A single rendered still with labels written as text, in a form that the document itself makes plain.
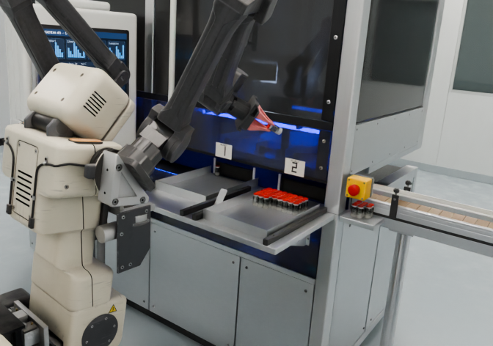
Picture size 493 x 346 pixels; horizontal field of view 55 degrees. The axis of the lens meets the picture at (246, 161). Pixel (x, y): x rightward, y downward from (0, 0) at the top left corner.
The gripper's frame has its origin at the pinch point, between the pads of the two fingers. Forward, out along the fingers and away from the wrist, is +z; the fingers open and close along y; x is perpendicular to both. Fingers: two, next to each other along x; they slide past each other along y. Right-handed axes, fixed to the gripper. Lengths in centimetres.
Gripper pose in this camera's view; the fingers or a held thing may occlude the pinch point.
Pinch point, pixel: (269, 126)
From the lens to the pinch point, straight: 142.8
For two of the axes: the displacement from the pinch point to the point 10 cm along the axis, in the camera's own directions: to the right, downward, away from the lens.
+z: 8.3, 4.4, 3.6
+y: 5.6, -7.3, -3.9
